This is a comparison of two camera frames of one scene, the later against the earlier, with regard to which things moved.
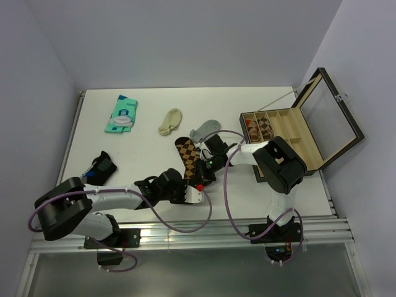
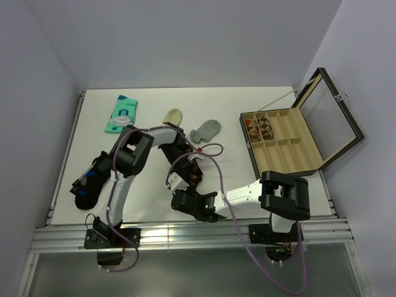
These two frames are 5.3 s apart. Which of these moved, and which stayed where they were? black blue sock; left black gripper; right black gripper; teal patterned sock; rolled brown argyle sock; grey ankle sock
Moved: left black gripper; right black gripper
Stayed: black blue sock; rolled brown argyle sock; grey ankle sock; teal patterned sock
